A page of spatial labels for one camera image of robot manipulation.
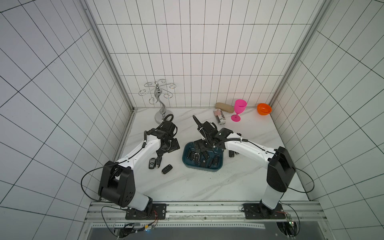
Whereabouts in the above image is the teal storage box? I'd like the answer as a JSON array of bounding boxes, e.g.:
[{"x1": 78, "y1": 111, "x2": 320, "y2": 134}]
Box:
[{"x1": 182, "y1": 140, "x2": 224, "y2": 172}]

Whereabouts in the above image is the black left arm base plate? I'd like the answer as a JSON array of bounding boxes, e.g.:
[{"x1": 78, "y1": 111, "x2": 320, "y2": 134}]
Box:
[{"x1": 125, "y1": 204, "x2": 167, "y2": 221}]

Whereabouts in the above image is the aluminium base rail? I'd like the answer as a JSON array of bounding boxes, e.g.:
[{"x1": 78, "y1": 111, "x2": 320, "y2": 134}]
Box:
[{"x1": 86, "y1": 201, "x2": 327, "y2": 225}]

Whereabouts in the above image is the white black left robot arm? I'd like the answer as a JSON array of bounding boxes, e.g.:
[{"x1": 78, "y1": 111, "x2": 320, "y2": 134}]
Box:
[{"x1": 98, "y1": 120, "x2": 180, "y2": 215}]

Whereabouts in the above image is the flag print can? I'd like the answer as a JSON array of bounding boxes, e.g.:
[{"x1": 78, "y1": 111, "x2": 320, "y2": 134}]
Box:
[{"x1": 214, "y1": 109, "x2": 226, "y2": 125}]

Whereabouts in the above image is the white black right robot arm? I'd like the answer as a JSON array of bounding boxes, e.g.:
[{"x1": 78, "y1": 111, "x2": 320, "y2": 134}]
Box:
[{"x1": 193, "y1": 116, "x2": 296, "y2": 213}]

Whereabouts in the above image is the pink plastic goblet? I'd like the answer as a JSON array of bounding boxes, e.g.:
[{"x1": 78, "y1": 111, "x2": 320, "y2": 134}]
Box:
[{"x1": 231, "y1": 100, "x2": 248, "y2": 122}]

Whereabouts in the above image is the silver Mercedes key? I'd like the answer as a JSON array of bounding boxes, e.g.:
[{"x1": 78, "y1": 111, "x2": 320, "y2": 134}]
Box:
[{"x1": 193, "y1": 153, "x2": 201, "y2": 165}]

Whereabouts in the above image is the tan bread roll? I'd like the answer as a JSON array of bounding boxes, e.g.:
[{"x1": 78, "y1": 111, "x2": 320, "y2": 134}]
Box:
[{"x1": 215, "y1": 103, "x2": 235, "y2": 113}]

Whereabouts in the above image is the black silver BMW key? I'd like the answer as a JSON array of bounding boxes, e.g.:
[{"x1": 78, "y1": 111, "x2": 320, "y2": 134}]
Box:
[{"x1": 149, "y1": 158, "x2": 156, "y2": 170}]

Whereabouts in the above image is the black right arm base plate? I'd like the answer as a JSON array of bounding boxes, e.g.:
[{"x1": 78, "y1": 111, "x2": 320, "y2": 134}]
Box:
[{"x1": 242, "y1": 203, "x2": 286, "y2": 220}]

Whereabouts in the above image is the black silver flip key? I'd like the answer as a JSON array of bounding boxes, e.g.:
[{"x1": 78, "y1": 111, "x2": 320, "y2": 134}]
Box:
[{"x1": 156, "y1": 156, "x2": 162, "y2": 169}]

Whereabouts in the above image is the orange plastic bowl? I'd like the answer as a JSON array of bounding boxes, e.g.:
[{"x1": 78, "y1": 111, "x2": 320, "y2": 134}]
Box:
[{"x1": 257, "y1": 103, "x2": 272, "y2": 116}]

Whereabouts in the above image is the silver chrome cup stand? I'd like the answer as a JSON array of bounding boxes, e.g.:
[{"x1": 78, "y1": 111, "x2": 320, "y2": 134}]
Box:
[{"x1": 139, "y1": 79, "x2": 177, "y2": 124}]

